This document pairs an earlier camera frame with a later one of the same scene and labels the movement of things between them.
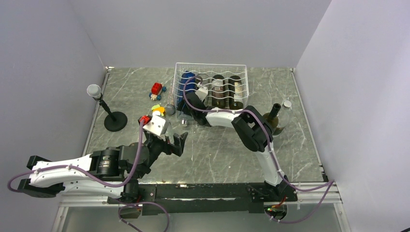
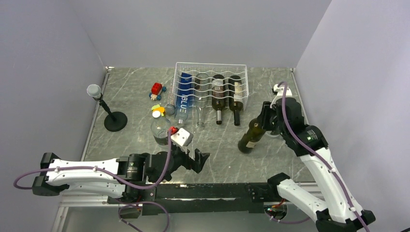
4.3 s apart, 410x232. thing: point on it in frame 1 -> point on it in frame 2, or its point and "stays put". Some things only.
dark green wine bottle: [235, 94] stays put
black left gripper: [176, 148] -> [196, 164]
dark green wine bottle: [218, 91] stays put
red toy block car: [156, 90] stays put
